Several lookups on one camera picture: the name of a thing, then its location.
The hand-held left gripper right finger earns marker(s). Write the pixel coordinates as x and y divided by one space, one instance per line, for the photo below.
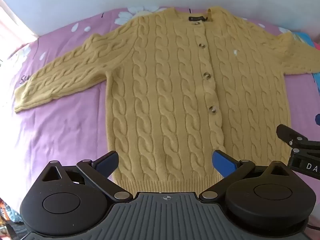
222 165

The pink floral bedsheet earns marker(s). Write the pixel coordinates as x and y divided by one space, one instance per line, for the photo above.
62 130

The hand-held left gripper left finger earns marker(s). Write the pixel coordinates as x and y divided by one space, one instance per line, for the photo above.
110 163

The window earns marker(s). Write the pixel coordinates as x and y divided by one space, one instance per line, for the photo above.
10 17

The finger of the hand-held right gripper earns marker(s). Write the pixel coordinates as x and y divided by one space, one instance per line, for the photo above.
287 132

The blue printed cloth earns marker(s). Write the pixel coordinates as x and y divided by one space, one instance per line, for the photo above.
303 38

